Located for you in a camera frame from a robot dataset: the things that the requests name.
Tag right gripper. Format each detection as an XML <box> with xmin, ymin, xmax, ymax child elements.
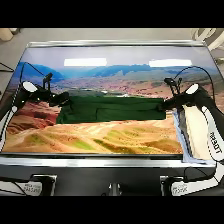
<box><xmin>157</xmin><ymin>95</ymin><xmax>183</xmax><ymax>112</ymax></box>

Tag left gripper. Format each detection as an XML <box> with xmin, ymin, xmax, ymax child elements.
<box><xmin>48</xmin><ymin>91</ymin><xmax>71</xmax><ymax>108</ymax></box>

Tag dark green garment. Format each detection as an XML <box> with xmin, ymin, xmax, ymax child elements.
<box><xmin>55</xmin><ymin>95</ymin><xmax>167</xmax><ymax>125</ymax></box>

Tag dark grey garment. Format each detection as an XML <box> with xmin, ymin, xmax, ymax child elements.
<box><xmin>178</xmin><ymin>107</ymin><xmax>188</xmax><ymax>141</ymax></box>

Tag cream garment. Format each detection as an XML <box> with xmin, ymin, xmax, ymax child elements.
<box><xmin>184</xmin><ymin>104</ymin><xmax>212</xmax><ymax>162</ymax></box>

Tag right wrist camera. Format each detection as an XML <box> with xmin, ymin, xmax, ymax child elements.
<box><xmin>163</xmin><ymin>76</ymin><xmax>184</xmax><ymax>97</ymax></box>

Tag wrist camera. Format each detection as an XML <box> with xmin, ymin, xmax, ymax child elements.
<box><xmin>42</xmin><ymin>72</ymin><xmax>55</xmax><ymax>93</ymax></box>
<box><xmin>163</xmin><ymin>76</ymin><xmax>184</xmax><ymax>97</ymax></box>

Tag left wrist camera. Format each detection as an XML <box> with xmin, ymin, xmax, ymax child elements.
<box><xmin>42</xmin><ymin>72</ymin><xmax>55</xmax><ymax>93</ymax></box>

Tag black cable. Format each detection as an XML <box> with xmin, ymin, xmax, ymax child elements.
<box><xmin>19</xmin><ymin>61</ymin><xmax>48</xmax><ymax>86</ymax></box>
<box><xmin>172</xmin><ymin>65</ymin><xmax>217</xmax><ymax>102</ymax></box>

